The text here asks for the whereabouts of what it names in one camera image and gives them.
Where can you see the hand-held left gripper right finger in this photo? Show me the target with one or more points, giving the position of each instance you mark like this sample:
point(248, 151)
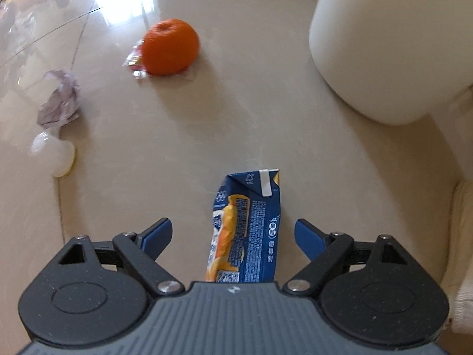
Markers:
point(310, 238)

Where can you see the red snack wrapper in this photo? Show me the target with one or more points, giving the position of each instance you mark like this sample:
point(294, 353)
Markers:
point(133, 59)

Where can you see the crumpled purple paper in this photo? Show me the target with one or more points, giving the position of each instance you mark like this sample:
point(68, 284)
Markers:
point(59, 100)

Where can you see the cream cloth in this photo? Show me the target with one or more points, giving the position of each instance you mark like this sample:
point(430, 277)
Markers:
point(462, 247)

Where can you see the orange tangerine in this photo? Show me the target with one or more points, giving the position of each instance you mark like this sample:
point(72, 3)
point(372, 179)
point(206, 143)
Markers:
point(170, 47)

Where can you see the blue drink carton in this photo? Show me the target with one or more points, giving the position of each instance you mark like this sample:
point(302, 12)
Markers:
point(255, 225)

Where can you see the white plastic bucket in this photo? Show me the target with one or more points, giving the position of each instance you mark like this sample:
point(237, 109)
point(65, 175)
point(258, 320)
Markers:
point(388, 44)

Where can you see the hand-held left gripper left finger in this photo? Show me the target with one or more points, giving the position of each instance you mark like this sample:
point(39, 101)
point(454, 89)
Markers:
point(159, 235)

